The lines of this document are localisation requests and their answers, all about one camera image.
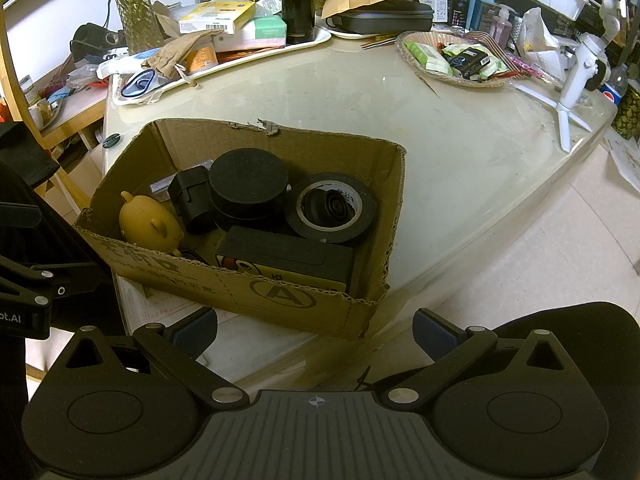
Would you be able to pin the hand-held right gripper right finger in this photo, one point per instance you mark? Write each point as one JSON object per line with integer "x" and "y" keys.
{"x": 432, "y": 332}

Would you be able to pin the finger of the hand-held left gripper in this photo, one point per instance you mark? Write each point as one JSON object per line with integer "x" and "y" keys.
{"x": 45, "y": 282}

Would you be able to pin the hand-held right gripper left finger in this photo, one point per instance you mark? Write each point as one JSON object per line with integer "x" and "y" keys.
{"x": 197, "y": 331}

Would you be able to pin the cardboard box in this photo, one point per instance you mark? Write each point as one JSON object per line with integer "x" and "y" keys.
{"x": 280, "y": 305}

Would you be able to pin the black rectangular box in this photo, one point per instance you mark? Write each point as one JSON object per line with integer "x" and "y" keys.
{"x": 285, "y": 257}

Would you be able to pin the yellow round dog toy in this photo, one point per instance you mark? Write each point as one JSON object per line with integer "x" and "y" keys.
{"x": 147, "y": 225}

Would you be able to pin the black power adapter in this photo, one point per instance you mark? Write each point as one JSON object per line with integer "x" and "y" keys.
{"x": 192, "y": 200}

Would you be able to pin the black tape roll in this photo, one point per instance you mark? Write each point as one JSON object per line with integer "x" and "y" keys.
{"x": 360, "y": 220}

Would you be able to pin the black ribbed round object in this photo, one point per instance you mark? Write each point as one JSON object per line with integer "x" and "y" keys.
{"x": 330, "y": 207}

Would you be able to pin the black cylinder box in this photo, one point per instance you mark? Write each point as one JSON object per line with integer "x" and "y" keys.
{"x": 247, "y": 175}

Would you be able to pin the white paper sheet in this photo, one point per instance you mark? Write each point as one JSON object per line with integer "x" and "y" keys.
{"x": 165, "y": 305}

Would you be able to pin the person's dark clothing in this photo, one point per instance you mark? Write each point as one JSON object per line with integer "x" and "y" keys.
{"x": 20, "y": 160}

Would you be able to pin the dark green round cap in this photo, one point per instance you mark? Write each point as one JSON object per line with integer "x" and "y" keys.
{"x": 112, "y": 140}

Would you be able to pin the wooden side table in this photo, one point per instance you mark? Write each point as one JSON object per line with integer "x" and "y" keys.
{"x": 75, "y": 105}

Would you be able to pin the white blue package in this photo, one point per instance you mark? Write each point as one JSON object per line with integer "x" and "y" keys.
{"x": 122, "y": 65}

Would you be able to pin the black pouch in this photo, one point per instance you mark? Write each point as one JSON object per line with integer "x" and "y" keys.
{"x": 92, "y": 40}

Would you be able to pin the glass dish of snacks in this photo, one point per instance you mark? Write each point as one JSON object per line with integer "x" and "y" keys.
{"x": 450, "y": 62}

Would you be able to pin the orange packet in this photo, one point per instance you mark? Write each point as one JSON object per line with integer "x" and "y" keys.
{"x": 202, "y": 59}

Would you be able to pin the red packet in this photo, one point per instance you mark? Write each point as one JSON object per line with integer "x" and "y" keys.
{"x": 245, "y": 53}

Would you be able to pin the white tray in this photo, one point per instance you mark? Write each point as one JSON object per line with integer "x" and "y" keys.
{"x": 270, "y": 52}

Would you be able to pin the glass vase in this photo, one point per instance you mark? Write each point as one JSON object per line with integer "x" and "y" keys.
{"x": 132, "y": 5}

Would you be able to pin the white gimbal tripod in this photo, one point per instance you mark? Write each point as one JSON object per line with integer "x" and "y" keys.
{"x": 582, "y": 65}

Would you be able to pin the soda bottle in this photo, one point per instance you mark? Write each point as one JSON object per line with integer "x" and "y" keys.
{"x": 614, "y": 85}

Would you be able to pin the green white tissue box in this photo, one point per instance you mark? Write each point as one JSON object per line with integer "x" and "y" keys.
{"x": 262, "y": 30}

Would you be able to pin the white plastic bag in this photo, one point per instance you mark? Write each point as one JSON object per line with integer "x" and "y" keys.
{"x": 542, "y": 40}

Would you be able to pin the black zip case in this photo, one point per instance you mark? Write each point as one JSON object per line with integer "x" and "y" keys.
{"x": 385, "y": 20}

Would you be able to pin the white medicine box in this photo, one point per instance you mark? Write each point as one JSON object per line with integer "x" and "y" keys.
{"x": 217, "y": 15}

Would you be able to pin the pink bottle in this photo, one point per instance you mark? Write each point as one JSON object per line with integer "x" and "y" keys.
{"x": 501, "y": 22}

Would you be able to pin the blue box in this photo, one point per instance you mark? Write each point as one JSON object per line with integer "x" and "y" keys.
{"x": 482, "y": 12}

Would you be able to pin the black thermos bottle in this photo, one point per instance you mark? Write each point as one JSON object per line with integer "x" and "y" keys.
{"x": 298, "y": 5}

